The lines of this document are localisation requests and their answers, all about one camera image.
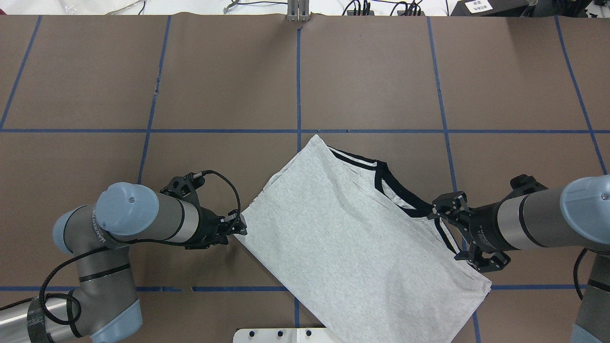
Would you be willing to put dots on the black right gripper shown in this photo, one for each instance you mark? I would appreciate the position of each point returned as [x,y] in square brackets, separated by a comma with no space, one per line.
[482,226]

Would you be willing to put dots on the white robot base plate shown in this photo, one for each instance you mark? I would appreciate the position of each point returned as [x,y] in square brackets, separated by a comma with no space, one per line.
[283,335]

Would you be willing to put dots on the grey orange usb hub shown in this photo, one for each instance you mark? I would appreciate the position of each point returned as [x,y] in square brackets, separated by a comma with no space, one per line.
[358,8]

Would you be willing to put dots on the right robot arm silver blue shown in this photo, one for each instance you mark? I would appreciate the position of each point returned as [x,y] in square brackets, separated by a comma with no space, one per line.
[533,216]

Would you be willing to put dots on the aluminium frame post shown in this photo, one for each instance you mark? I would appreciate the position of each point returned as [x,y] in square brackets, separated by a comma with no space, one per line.
[298,10]

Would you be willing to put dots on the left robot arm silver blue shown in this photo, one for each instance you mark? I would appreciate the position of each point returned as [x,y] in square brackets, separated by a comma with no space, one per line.
[93,294]

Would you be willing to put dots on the grey t-shirt with cartoon print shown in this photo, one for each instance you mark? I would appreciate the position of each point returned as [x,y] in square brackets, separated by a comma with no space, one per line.
[354,259]

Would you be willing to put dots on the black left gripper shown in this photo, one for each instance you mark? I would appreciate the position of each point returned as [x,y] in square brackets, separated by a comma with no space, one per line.
[208,225]

